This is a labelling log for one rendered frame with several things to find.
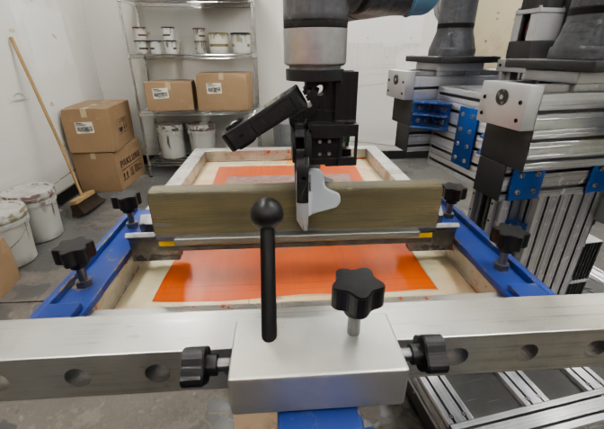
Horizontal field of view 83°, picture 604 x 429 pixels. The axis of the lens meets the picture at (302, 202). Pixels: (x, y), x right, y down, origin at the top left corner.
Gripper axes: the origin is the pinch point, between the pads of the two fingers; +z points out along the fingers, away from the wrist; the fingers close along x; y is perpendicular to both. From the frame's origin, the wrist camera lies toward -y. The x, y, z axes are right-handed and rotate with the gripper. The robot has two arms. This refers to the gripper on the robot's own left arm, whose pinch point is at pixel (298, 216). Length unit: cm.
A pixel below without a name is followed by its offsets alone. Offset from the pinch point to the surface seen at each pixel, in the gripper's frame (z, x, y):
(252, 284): 10.1, -2.3, -7.3
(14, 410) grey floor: 105, 51, -108
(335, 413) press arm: 1.5, -28.7, 0.9
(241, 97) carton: 22, 323, -41
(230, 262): 10.0, 4.0, -11.3
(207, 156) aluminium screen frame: 8, 61, -25
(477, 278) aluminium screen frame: 7.9, -6.1, 25.1
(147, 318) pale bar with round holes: 1.4, -18.2, -15.6
